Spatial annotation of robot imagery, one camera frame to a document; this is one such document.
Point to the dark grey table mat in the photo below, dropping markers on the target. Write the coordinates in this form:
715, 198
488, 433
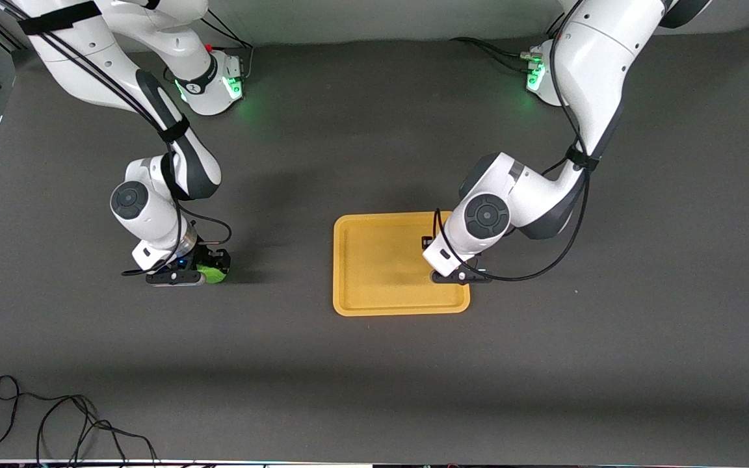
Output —
374, 390

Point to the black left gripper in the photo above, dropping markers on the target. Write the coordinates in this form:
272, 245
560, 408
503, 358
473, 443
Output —
426, 243

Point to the orange plastic tray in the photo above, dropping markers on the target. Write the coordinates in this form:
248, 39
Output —
381, 266

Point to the green apple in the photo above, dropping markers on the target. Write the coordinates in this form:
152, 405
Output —
216, 274

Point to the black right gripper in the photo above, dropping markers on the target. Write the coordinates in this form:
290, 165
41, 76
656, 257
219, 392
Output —
204, 255

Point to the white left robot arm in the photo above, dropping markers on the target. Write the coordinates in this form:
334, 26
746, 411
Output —
595, 65

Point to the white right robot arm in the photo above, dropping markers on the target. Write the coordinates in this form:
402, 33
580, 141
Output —
88, 58

